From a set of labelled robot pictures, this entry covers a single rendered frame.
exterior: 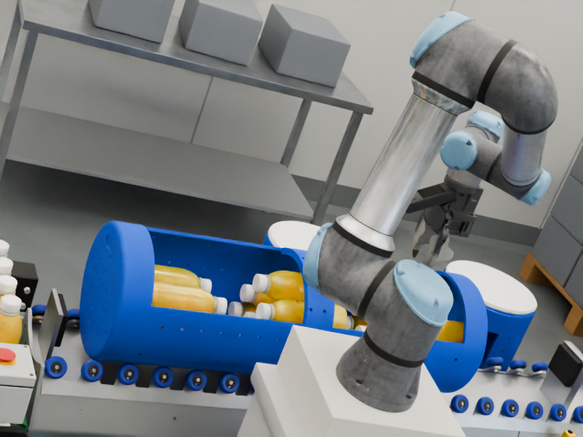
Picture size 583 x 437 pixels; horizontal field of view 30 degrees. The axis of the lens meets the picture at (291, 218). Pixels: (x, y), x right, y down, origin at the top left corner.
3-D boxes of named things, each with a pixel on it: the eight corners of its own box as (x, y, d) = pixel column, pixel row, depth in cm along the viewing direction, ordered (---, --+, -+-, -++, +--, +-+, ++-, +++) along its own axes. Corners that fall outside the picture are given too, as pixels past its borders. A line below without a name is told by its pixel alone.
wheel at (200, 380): (211, 374, 226) (207, 374, 227) (193, 365, 224) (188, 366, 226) (204, 394, 224) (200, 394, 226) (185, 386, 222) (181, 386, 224)
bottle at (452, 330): (468, 353, 248) (401, 345, 240) (450, 349, 255) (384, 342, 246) (472, 322, 249) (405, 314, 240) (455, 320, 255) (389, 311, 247)
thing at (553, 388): (566, 413, 277) (592, 363, 271) (553, 412, 275) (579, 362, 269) (546, 389, 285) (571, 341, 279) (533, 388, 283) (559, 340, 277)
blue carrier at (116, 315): (464, 414, 248) (504, 302, 241) (98, 384, 210) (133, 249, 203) (407, 360, 273) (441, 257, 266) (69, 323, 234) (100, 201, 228)
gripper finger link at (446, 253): (450, 278, 234) (461, 238, 232) (428, 275, 231) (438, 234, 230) (442, 274, 237) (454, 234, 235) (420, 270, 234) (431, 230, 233)
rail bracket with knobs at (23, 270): (29, 322, 235) (40, 283, 231) (-4, 319, 231) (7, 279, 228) (23, 299, 243) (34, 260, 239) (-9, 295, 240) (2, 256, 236)
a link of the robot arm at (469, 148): (495, 153, 209) (512, 144, 218) (446, 126, 212) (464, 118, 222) (478, 187, 212) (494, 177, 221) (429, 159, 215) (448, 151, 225)
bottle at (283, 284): (348, 290, 236) (271, 280, 228) (336, 315, 239) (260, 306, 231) (337, 270, 242) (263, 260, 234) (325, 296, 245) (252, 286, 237)
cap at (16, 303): (14, 301, 206) (16, 293, 205) (22, 312, 203) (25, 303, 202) (-4, 302, 203) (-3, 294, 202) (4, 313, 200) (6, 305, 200)
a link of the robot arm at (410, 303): (414, 370, 181) (448, 304, 175) (347, 328, 185) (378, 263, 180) (437, 348, 191) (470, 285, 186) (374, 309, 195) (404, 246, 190)
